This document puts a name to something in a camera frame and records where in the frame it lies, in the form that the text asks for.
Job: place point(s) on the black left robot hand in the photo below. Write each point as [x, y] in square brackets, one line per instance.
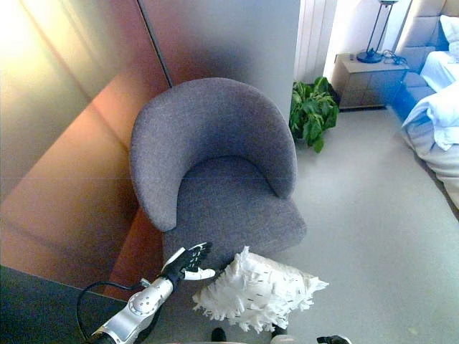
[190, 263]

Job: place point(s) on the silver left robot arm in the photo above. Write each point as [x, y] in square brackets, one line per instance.
[138, 308]

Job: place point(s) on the white fringed pillow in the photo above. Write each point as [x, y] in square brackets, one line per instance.
[263, 290]

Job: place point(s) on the white bed pillow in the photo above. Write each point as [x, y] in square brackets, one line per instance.
[450, 34]

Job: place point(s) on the black robot foot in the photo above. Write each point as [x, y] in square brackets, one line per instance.
[218, 335]

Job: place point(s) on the grey fabric tub armchair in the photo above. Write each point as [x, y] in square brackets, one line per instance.
[215, 161]

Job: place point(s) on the dark desk surface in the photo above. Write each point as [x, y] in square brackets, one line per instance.
[46, 308]

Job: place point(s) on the green potted plant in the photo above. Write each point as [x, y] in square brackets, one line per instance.
[312, 111]

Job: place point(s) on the beige bedside table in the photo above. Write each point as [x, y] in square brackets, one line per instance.
[373, 80]

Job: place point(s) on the bed with white bedding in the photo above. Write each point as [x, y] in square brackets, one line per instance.
[435, 118]

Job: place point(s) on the dark metal table lamp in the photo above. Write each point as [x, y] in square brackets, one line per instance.
[376, 30]

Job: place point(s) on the beige padded headboard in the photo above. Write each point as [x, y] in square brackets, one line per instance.
[421, 28]

